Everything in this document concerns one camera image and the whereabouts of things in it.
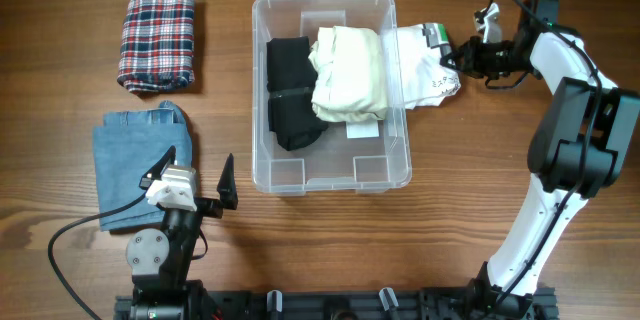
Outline right black cable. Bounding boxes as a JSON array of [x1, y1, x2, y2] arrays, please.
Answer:
[[480, 0, 604, 306]]

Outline cream cloth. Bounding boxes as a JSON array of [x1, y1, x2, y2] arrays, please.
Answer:
[[308, 26, 389, 123]]

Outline folded blue denim jeans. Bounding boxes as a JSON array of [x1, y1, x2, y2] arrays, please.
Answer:
[[93, 101, 193, 213]]

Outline black garment with tape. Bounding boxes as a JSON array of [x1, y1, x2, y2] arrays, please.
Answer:
[[266, 36, 329, 151]]

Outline left black cable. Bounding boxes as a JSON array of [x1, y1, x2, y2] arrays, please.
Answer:
[[46, 192, 151, 320]]

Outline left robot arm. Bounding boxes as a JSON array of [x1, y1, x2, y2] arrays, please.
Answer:
[[114, 147, 238, 320]]

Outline white label in container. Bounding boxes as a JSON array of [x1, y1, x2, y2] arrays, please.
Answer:
[[346, 120, 379, 139]]

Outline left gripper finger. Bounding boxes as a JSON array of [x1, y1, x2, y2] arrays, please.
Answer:
[[217, 153, 238, 210], [140, 146, 176, 184]]

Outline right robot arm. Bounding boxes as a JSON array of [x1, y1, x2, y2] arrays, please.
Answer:
[[434, 0, 639, 319]]

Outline clear plastic storage container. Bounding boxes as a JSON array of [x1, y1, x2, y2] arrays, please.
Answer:
[[252, 0, 412, 196]]

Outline red navy plaid folded cloth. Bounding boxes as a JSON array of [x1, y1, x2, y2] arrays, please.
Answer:
[[117, 0, 196, 93]]

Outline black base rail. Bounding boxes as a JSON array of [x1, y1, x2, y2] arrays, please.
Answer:
[[113, 287, 557, 320]]

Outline black cable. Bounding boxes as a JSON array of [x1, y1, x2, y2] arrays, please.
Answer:
[[480, 0, 604, 306], [46, 192, 151, 320]]

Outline white printed shirt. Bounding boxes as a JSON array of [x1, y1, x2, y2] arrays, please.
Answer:
[[381, 22, 461, 111]]

